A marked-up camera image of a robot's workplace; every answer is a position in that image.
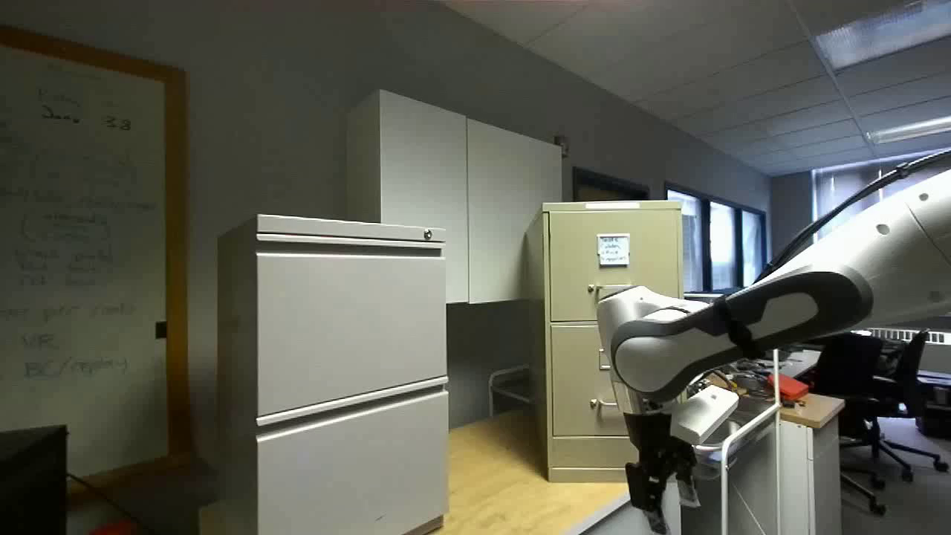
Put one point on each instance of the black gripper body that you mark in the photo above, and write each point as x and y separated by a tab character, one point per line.
655	446

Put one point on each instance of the beige filing cabinet drawer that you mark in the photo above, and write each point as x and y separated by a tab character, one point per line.
643	286
572	382

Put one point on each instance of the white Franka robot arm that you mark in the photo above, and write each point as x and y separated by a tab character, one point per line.
891	257

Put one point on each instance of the beige metal filing cabinet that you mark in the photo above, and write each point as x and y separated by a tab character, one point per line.
539	345

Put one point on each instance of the grey cabinet drawer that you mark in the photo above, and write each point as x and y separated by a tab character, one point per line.
358	476
346	329

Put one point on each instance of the grey lateral cabinet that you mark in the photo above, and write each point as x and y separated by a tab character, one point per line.
236	376

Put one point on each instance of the white desk with wooden top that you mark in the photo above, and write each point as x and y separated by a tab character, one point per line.
804	476

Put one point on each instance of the red object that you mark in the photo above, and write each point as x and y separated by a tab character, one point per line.
787	387

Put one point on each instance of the silver metal desk leg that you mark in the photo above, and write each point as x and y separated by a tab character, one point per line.
505	387

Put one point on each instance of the white paper label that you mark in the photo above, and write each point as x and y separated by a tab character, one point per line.
612	249

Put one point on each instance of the dark framed window pane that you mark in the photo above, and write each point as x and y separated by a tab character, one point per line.
688	241
752	249
723	249

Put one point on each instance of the black wheeled office chair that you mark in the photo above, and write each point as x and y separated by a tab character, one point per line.
870	387

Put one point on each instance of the narrow ceiling light panel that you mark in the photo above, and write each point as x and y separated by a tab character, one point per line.
909	130

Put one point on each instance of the large ceiling light panel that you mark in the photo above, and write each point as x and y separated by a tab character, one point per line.
881	35

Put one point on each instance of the wood framed whiteboard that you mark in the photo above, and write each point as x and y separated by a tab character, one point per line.
78	257

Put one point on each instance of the black box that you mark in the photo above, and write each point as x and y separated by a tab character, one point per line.
31	486

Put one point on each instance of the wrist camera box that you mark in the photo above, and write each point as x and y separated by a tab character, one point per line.
704	413

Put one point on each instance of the white metal tube frame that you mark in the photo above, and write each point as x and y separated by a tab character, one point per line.
723	486

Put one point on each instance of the dark doorway frame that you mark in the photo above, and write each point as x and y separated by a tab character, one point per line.
603	185

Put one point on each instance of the white wall cabinet door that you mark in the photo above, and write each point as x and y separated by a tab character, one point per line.
512	219
422	189

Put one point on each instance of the white wall cabinet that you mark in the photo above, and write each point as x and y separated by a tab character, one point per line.
359	158

